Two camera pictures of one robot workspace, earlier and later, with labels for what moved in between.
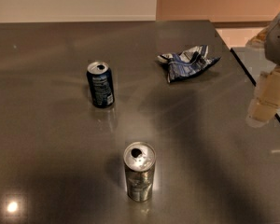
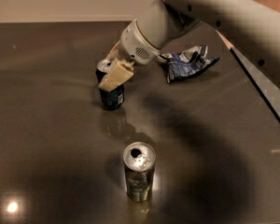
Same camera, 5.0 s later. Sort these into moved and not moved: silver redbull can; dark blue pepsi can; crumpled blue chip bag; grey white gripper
Moved: dark blue pepsi can; grey white gripper
Not moved: crumpled blue chip bag; silver redbull can
